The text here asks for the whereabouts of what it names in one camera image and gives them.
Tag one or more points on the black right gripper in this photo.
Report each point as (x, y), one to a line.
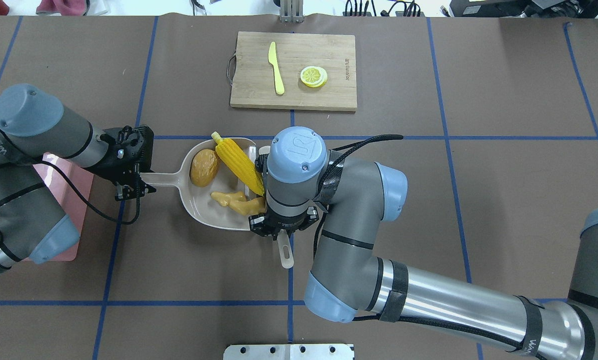
(261, 223)

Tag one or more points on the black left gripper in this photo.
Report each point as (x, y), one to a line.
(109, 165)

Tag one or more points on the white hand brush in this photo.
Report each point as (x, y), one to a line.
(282, 237)

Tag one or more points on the toy ginger root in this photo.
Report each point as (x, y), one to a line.
(239, 203)

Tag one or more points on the toy brown potato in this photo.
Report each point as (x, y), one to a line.
(204, 167)

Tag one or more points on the yellow toy corn cob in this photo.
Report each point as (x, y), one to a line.
(239, 163)

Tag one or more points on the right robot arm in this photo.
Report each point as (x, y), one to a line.
(499, 212)

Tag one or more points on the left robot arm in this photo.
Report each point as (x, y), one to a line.
(26, 99)

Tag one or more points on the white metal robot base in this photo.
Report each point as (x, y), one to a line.
(306, 351)

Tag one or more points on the pink plastic bin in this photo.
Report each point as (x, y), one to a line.
(33, 225)

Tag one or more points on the wooden cutting board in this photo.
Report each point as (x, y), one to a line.
(253, 81)

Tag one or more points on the toy lemon slice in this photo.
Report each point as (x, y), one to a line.
(313, 76)

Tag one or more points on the yellow plastic toy knife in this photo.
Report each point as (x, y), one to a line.
(279, 87)

